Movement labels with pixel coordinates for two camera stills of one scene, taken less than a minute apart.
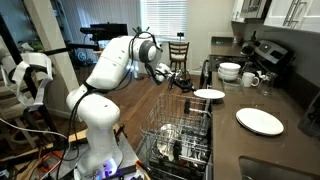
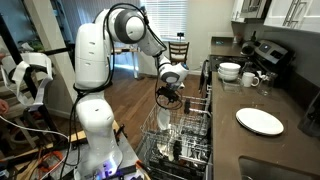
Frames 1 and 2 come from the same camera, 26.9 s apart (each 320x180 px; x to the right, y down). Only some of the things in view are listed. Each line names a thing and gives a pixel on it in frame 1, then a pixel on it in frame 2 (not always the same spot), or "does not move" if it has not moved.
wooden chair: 178,54 does not move
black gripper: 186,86 -> 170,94
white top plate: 209,93 -> 163,118
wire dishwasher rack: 177,138 does not move
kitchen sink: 258,169 does not move
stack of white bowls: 229,71 does not move
